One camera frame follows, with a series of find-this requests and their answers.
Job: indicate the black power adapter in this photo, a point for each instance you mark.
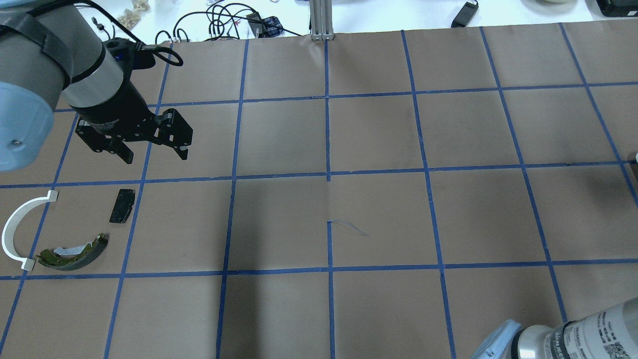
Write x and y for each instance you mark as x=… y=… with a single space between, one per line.
x=465 y=14

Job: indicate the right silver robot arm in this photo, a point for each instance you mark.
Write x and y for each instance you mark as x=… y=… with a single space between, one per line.
x=608 y=334

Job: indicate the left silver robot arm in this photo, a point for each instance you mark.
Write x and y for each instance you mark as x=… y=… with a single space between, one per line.
x=49 y=52

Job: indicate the dark grey brake pad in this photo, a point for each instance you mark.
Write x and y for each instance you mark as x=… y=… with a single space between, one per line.
x=123 y=206

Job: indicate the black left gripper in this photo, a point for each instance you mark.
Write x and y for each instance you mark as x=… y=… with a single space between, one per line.
x=115 y=115

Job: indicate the olive green brake shoe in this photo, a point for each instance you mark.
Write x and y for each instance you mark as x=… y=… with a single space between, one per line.
x=70 y=259

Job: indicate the white curved plastic bracket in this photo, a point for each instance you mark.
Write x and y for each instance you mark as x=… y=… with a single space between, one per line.
x=12 y=223

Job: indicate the aluminium frame post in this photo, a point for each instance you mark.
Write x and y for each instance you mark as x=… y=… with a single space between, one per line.
x=321 y=25

